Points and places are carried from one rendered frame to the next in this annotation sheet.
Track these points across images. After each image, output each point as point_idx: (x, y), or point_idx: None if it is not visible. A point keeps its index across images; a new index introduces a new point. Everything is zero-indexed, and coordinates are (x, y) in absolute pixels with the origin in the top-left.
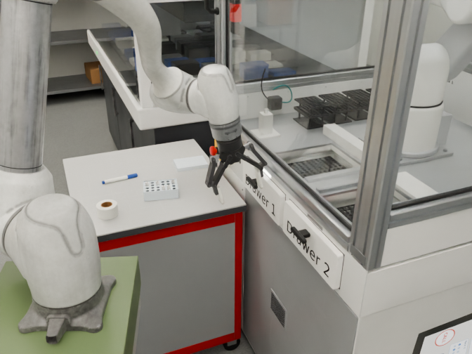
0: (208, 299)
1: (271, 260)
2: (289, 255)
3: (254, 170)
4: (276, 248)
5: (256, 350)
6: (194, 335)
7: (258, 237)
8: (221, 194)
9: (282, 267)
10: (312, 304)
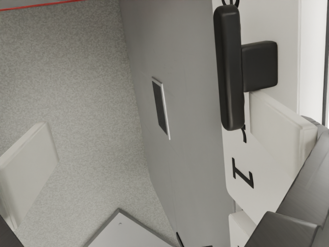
0: None
1: (179, 88)
2: (214, 188)
3: (288, 121)
4: (197, 119)
5: (124, 26)
6: (33, 3)
7: (176, 17)
8: (39, 190)
9: (191, 139)
10: (203, 241)
